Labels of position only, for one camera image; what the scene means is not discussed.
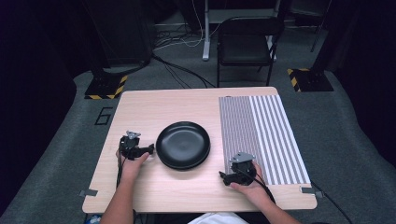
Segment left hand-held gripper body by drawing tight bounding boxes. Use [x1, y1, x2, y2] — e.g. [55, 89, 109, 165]
[119, 130, 143, 161]

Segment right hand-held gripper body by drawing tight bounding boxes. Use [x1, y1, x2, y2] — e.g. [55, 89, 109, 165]
[229, 151, 257, 187]

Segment black round plate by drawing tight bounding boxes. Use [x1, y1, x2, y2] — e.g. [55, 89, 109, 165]
[155, 120, 211, 168]
[157, 148, 212, 172]

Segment person's right hand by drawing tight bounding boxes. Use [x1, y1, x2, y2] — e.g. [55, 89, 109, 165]
[229, 161, 269, 203]

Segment person's left hand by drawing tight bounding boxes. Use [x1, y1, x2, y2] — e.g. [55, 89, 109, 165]
[115, 150, 150, 184]

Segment person's white shirt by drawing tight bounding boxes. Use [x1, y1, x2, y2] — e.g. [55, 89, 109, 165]
[188, 212, 250, 224]

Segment black tape floor marking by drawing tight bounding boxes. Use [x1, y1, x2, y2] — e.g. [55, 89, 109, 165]
[93, 106, 114, 127]

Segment grey white striped mat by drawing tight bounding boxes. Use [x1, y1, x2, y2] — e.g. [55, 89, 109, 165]
[218, 94, 312, 188]

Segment grey tape piece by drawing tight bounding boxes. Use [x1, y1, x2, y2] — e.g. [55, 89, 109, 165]
[300, 186, 325, 199]
[78, 188, 99, 198]

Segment black yellow striped stand base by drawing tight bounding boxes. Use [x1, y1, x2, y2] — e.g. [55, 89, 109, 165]
[83, 74, 129, 101]
[286, 67, 335, 93]

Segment blue white object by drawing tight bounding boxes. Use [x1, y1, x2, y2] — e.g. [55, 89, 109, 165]
[84, 214, 103, 224]

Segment dark curtain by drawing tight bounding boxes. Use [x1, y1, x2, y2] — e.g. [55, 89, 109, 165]
[323, 0, 396, 170]
[0, 0, 78, 217]

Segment large black cabinet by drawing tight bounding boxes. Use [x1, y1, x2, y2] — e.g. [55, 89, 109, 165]
[81, 0, 158, 68]

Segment black folding chair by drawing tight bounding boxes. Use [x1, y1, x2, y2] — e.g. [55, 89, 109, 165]
[216, 16, 286, 89]

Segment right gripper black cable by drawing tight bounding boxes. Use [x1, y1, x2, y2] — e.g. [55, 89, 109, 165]
[245, 168, 276, 205]

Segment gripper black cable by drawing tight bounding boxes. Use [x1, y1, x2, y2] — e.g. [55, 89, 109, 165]
[245, 168, 276, 205]
[115, 154, 126, 189]

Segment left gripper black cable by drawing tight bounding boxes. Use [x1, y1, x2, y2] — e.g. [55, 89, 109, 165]
[115, 154, 126, 189]

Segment thick black floor cable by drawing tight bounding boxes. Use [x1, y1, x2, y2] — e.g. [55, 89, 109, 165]
[150, 52, 218, 90]

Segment thin black cable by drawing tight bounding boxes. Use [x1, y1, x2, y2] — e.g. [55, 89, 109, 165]
[310, 180, 353, 224]

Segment white floor cables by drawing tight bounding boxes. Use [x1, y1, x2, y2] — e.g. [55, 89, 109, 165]
[153, 0, 220, 51]

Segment white desk frame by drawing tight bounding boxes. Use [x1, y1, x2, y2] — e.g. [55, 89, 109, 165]
[201, 0, 283, 63]

